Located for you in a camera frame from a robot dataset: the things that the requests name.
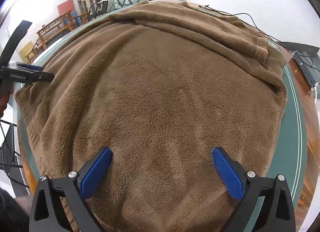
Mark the red board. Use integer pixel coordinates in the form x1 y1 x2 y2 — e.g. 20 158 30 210
57 0 75 16

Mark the thin black cable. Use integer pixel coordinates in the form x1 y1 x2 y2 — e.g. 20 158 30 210
199 4 280 43

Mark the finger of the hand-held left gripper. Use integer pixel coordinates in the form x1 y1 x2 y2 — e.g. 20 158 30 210
15 63 43 72
26 71 55 84

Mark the green table mat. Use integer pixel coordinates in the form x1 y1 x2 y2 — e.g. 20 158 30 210
16 9 308 232

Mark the small wooden chair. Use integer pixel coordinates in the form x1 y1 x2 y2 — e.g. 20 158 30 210
25 43 42 63

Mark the brown fleece sweater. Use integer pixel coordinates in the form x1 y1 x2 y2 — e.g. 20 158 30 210
14 0 288 232

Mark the black mesh chair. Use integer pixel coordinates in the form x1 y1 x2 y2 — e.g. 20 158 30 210
0 119 29 189

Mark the black metal chair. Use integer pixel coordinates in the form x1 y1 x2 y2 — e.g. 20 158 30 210
86 0 109 21

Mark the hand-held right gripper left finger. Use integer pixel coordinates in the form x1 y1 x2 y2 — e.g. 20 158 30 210
29 147 113 232

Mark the person's left hand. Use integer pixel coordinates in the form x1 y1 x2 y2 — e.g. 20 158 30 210
0 93 12 119

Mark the person's dark clothing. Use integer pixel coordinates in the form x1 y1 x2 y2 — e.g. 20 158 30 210
0 188 32 232

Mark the blue chair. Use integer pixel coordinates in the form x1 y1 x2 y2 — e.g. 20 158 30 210
64 10 87 27

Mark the yellow board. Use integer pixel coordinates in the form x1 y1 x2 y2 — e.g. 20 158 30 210
19 41 34 60

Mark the black power cable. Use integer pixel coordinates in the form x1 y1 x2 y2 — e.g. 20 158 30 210
291 52 320 68

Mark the black power strip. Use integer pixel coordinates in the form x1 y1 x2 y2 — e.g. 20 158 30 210
291 50 320 90

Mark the wooden bench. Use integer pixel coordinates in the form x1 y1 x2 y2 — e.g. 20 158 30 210
36 12 75 50

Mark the white cable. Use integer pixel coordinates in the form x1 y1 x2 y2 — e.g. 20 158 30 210
310 82 320 107

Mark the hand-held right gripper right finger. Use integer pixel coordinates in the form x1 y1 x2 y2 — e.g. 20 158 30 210
212 147 296 232

